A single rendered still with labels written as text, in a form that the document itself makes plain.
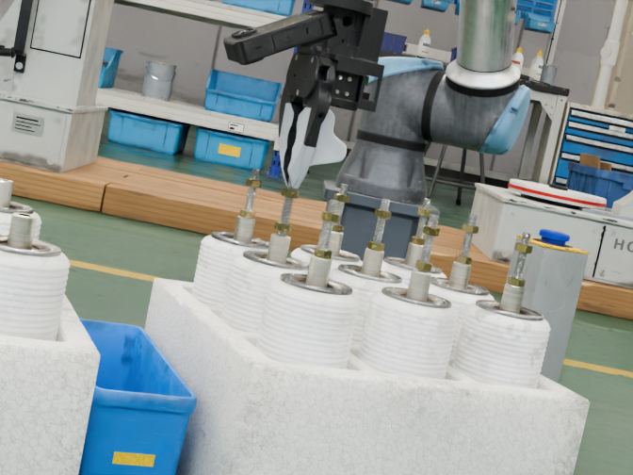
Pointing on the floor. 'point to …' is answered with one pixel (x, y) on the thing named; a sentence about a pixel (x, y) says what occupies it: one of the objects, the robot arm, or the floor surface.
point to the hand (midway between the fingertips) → (288, 174)
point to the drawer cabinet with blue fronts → (588, 140)
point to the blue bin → (134, 405)
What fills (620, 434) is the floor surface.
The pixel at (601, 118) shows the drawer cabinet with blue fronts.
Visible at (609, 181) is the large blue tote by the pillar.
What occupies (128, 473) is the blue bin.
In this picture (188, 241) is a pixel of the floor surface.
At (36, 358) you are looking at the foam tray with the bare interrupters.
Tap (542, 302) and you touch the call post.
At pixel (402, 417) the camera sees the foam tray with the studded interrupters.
